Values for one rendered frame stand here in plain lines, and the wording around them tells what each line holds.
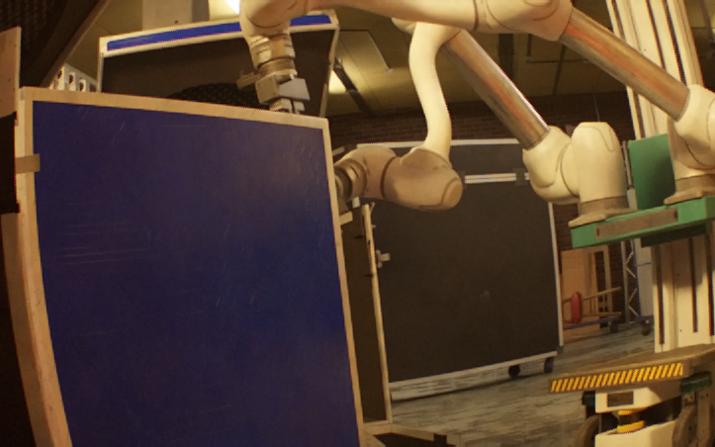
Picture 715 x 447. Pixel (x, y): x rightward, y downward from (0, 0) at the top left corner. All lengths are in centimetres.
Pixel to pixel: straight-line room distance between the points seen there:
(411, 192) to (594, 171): 61
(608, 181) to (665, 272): 32
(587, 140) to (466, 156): 562
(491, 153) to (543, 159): 558
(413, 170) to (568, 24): 58
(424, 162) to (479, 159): 603
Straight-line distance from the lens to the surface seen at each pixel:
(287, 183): 266
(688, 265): 353
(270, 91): 283
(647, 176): 354
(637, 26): 365
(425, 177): 313
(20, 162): 161
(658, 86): 296
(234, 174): 251
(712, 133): 296
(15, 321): 156
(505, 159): 928
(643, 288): 1215
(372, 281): 493
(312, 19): 513
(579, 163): 355
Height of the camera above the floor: 54
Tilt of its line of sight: 4 degrees up
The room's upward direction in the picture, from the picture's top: 7 degrees counter-clockwise
